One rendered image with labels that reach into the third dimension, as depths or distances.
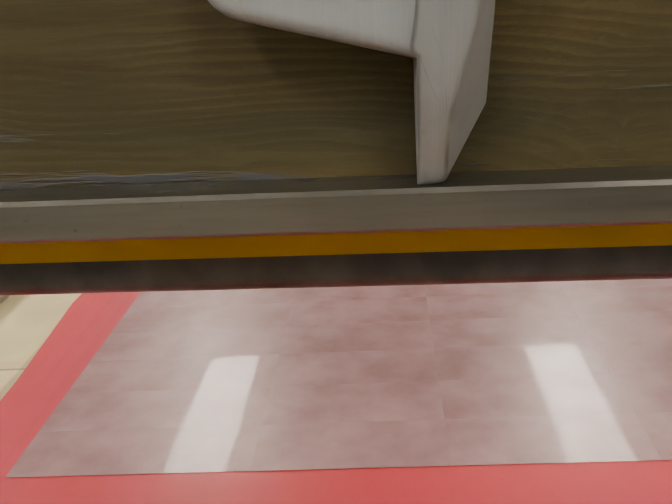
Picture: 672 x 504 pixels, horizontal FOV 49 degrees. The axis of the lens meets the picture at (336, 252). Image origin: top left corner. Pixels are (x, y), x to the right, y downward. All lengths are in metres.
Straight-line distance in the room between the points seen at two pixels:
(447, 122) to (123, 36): 0.08
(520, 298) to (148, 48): 0.28
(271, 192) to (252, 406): 0.17
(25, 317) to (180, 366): 0.12
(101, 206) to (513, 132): 0.10
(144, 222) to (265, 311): 0.24
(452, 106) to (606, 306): 0.27
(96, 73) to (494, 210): 0.10
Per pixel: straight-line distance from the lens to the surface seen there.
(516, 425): 0.31
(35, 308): 0.47
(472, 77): 0.16
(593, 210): 0.17
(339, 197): 0.17
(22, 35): 0.19
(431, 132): 0.16
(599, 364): 0.35
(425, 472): 0.28
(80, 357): 0.40
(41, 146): 0.19
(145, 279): 0.21
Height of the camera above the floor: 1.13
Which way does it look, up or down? 21 degrees down
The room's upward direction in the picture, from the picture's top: 4 degrees counter-clockwise
